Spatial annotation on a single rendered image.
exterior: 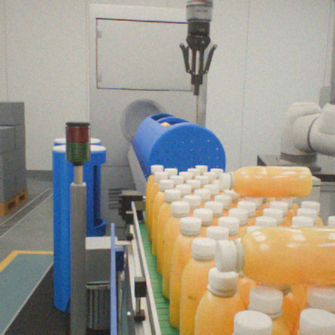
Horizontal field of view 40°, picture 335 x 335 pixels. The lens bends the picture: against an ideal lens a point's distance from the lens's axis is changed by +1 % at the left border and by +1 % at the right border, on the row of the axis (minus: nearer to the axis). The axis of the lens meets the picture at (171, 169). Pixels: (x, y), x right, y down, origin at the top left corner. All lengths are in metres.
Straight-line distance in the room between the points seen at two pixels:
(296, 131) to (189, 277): 1.32
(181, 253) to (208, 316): 0.25
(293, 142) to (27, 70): 5.53
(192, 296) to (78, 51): 6.32
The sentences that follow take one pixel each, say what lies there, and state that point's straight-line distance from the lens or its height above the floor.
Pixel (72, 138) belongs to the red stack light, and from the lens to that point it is 1.16.
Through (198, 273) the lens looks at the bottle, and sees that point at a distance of 0.73.
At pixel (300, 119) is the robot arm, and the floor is 1.25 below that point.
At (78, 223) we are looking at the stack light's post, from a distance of 1.21.
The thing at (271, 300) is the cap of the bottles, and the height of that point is 1.10.
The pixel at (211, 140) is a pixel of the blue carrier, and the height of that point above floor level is 1.18.
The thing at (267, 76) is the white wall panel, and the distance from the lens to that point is 6.91.
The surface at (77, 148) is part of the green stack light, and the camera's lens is 1.16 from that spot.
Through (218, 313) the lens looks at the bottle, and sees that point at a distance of 0.61.
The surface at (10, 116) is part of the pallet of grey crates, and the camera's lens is 5.43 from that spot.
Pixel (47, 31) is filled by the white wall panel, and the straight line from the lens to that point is 7.05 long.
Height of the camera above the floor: 1.34
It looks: 9 degrees down
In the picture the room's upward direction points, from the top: 2 degrees clockwise
